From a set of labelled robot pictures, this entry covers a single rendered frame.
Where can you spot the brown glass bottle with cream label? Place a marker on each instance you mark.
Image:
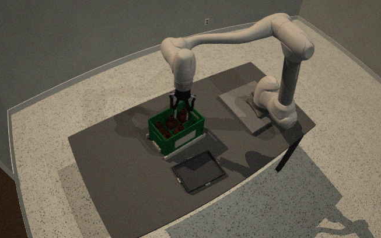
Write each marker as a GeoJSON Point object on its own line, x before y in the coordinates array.
{"type": "Point", "coordinates": [168, 135]}

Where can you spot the green crate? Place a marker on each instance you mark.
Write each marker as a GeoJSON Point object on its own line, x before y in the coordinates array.
{"type": "Point", "coordinates": [193, 129]}

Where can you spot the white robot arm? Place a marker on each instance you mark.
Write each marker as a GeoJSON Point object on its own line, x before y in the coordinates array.
{"type": "Point", "coordinates": [268, 98]}

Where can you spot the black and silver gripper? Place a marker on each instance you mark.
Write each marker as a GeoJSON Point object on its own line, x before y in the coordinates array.
{"type": "Point", "coordinates": [186, 95]}

